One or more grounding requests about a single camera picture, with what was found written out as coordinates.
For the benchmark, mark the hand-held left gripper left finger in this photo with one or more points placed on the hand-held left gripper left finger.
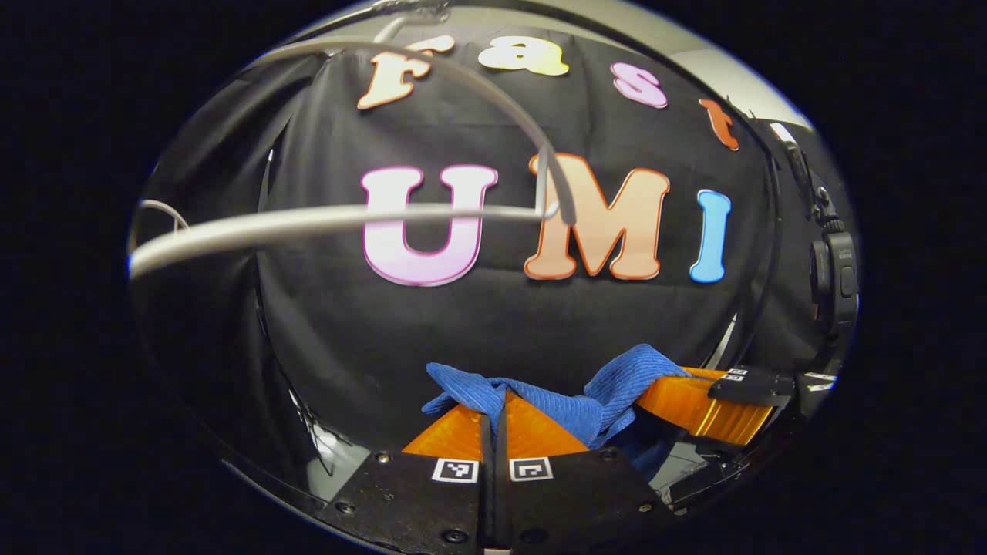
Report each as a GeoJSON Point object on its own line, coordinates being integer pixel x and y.
{"type": "Point", "coordinates": [416, 501]}

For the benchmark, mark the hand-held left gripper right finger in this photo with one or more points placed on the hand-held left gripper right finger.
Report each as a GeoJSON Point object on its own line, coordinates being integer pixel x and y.
{"type": "Point", "coordinates": [578, 501]}

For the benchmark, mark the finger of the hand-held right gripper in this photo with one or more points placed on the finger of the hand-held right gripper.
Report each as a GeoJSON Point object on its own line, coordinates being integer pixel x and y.
{"type": "Point", "coordinates": [694, 408]}
{"type": "Point", "coordinates": [705, 373]}

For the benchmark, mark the black clothes rack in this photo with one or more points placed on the black clothes rack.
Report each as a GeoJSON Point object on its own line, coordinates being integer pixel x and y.
{"type": "Point", "coordinates": [773, 231]}

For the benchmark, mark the white hanger with taped hook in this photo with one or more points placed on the white hanger with taped hook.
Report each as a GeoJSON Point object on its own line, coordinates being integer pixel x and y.
{"type": "Point", "coordinates": [308, 222]}

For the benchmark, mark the black backdrop cloth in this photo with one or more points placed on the black backdrop cloth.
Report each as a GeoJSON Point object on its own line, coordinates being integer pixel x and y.
{"type": "Point", "coordinates": [478, 331]}

